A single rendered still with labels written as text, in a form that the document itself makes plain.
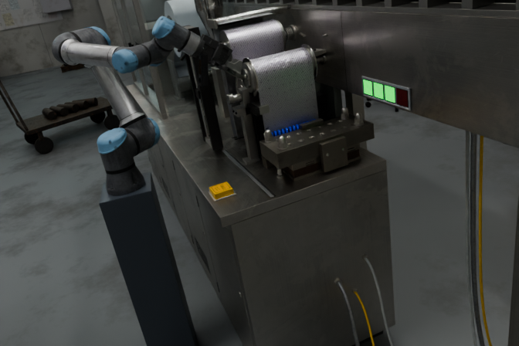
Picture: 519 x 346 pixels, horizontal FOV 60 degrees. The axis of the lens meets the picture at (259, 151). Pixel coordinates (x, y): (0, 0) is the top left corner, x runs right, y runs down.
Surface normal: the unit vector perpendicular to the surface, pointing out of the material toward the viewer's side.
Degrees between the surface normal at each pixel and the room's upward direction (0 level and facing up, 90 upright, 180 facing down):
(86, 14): 90
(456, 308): 0
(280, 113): 90
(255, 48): 92
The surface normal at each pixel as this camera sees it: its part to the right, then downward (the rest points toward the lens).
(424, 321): -0.15, -0.91
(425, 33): -0.91, 0.28
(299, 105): 0.38, 0.29
